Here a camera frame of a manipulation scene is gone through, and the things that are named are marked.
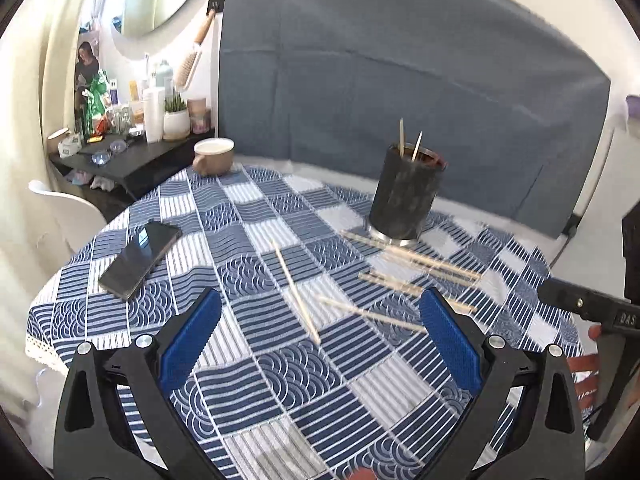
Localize beige ceramic mug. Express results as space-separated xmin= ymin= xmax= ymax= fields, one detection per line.
xmin=192 ymin=138 xmax=234 ymax=177

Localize grey fabric backdrop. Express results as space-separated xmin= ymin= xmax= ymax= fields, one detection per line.
xmin=218 ymin=0 xmax=610 ymax=237

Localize blue white patterned tablecloth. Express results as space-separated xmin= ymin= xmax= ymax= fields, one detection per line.
xmin=25 ymin=166 xmax=585 ymax=479

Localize pink candle jar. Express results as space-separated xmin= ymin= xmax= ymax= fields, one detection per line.
xmin=186 ymin=98 xmax=210 ymax=134

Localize wooden chopstick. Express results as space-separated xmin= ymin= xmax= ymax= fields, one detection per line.
xmin=398 ymin=117 xmax=405 ymax=158
xmin=382 ymin=254 xmax=476 ymax=286
xmin=341 ymin=231 xmax=482 ymax=281
xmin=274 ymin=247 xmax=321 ymax=344
xmin=358 ymin=272 xmax=477 ymax=314
xmin=316 ymin=295 xmax=427 ymax=334
xmin=411 ymin=131 xmax=423 ymax=162

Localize white chair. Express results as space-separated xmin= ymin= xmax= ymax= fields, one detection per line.
xmin=28 ymin=180 xmax=106 ymax=252

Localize wooden hairbrush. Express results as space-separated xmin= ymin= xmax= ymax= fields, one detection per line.
xmin=174 ymin=9 xmax=217 ymax=92

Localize white cabinet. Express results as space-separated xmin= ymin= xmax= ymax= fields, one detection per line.
xmin=552 ymin=127 xmax=639 ymax=297

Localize person's right hand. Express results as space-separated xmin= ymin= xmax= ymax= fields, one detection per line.
xmin=588 ymin=324 xmax=602 ymax=341

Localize black side shelf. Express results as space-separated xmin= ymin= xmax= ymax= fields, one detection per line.
xmin=49 ymin=129 xmax=216 ymax=200

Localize white bottle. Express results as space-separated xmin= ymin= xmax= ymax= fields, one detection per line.
xmin=142 ymin=87 xmax=165 ymax=143

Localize white pot with green plant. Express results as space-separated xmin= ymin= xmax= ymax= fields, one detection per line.
xmin=163 ymin=93 xmax=191 ymax=141

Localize black cylindrical utensil holder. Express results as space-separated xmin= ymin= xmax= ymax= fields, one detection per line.
xmin=368 ymin=144 xmax=447 ymax=247

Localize black smartphone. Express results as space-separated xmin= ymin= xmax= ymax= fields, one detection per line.
xmin=98 ymin=221 xmax=182 ymax=301

